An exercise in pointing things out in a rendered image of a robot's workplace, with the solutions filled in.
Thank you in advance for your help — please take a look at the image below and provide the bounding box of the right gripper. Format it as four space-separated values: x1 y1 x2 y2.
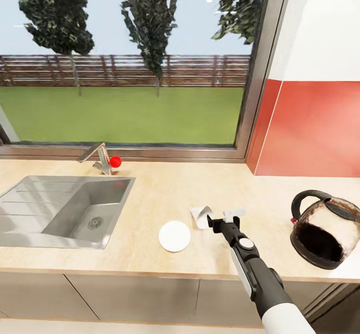
207 215 240 238

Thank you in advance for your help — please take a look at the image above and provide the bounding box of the saucer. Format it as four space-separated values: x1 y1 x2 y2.
158 220 191 252

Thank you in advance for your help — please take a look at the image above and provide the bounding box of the electric kettle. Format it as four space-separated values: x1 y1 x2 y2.
290 189 360 271

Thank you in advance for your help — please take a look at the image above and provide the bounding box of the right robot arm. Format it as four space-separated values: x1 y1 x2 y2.
207 208 316 334

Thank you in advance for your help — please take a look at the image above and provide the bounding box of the paper coffee filter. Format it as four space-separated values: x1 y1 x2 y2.
189 206 215 229

